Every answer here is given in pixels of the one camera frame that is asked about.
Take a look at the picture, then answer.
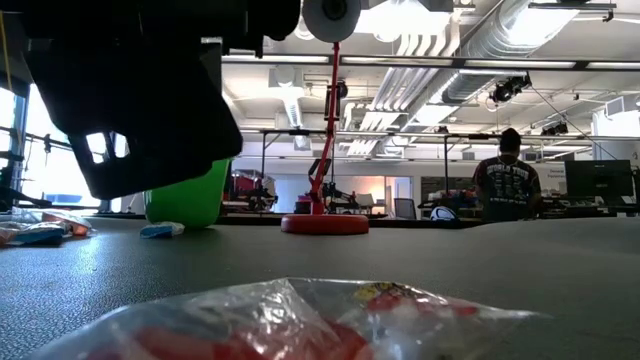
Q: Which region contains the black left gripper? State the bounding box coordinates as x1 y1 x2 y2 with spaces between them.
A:
24 39 245 201

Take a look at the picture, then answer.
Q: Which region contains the green plastic bucket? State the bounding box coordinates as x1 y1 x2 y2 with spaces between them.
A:
143 157 232 230

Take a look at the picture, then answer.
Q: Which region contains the blue white candy bar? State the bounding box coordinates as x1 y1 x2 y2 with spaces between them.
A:
139 221 186 240

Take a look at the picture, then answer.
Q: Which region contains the clear red candy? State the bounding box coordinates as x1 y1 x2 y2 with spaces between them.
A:
24 277 554 360

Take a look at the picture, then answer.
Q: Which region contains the red background machine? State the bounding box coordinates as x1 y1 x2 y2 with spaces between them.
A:
228 169 276 206

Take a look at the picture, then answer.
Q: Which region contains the red desk lamp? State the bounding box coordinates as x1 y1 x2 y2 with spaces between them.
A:
279 0 370 236

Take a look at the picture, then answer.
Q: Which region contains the grey office chair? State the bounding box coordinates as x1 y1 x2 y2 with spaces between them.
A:
393 197 417 220

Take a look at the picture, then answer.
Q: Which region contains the white blue ball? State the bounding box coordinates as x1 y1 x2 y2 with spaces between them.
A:
429 205 459 223

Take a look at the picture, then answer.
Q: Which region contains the blue storage bin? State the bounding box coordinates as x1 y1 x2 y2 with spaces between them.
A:
434 188 476 210

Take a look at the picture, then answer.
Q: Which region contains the overhead light bar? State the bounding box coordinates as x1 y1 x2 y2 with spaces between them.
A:
222 53 640 71

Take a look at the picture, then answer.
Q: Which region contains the person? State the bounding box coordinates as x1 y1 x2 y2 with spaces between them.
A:
472 127 545 222

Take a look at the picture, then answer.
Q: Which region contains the black table mat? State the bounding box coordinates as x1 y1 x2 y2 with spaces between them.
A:
0 215 640 360

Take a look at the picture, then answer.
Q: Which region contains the black monitor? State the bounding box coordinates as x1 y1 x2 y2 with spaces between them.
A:
563 158 634 199

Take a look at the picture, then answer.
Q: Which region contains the yellow hanging strap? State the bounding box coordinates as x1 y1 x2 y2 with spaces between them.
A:
0 10 14 94

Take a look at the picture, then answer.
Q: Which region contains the black hanging camera rig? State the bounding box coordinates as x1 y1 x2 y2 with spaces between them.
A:
541 121 570 137
488 73 533 105

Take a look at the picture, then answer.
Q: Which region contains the silver ventilation duct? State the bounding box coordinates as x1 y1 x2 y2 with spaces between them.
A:
439 0 581 104

